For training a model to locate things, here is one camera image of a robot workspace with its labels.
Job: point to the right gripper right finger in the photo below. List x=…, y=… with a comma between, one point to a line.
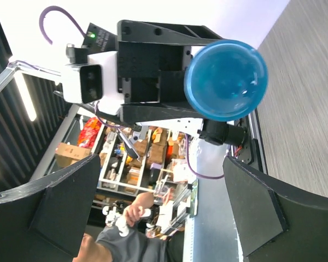
x=275, y=220

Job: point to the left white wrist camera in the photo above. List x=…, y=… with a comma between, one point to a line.
x=92, y=78

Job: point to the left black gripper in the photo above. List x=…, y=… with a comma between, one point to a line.
x=151, y=78

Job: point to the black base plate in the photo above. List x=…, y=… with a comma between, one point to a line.
x=251, y=152

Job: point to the cardboard box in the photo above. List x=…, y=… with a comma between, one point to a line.
x=66, y=154

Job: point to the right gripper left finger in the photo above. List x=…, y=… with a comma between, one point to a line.
x=45, y=219

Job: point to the cluttered storage shelf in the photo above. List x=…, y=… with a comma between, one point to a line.
x=124, y=176

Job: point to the blue glue bottle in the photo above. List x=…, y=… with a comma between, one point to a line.
x=226, y=80

